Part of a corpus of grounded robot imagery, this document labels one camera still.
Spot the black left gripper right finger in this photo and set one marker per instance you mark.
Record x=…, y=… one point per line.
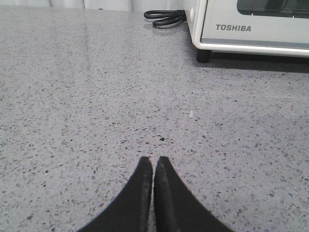
x=176, y=208

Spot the white Toshiba toaster oven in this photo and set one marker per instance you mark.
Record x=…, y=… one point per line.
x=263, y=27

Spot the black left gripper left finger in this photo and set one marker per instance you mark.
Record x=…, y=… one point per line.
x=129, y=212

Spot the grey curtain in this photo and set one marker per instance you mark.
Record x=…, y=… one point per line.
x=118, y=5

